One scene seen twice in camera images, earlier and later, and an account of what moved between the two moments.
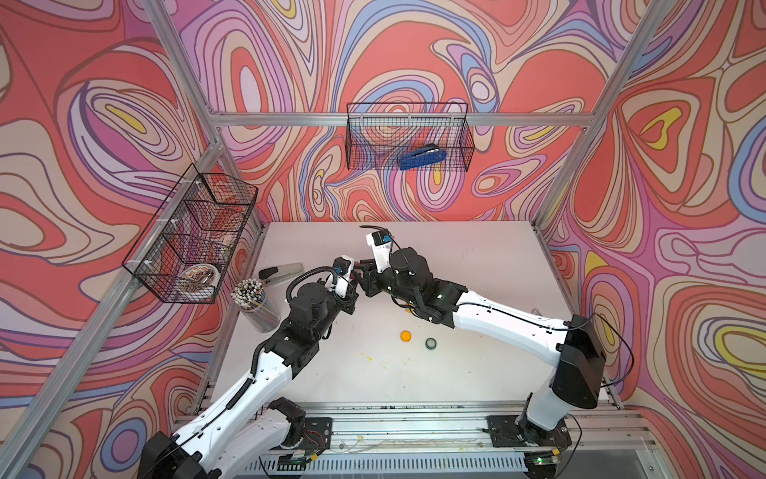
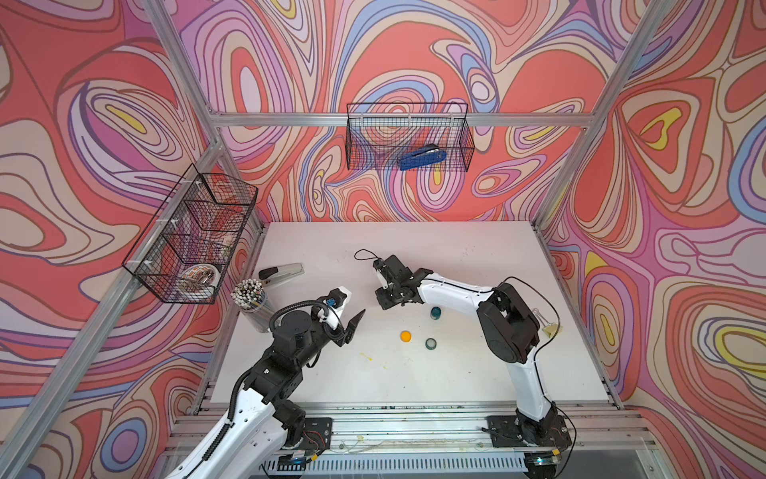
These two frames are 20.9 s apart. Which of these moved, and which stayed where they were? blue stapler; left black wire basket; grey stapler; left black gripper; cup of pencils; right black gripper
Moved: right black gripper; left black gripper
Stayed: left black wire basket; grey stapler; cup of pencils; blue stapler
